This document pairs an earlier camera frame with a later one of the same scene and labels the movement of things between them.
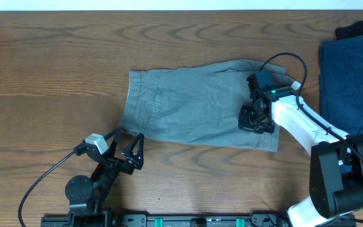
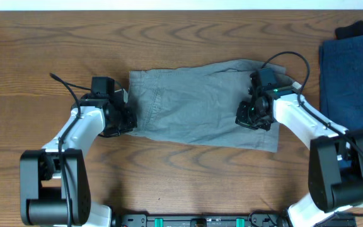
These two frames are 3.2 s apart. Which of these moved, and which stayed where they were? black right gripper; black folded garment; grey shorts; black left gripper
Moved: black left gripper
Stayed: grey shorts; black folded garment; black right gripper
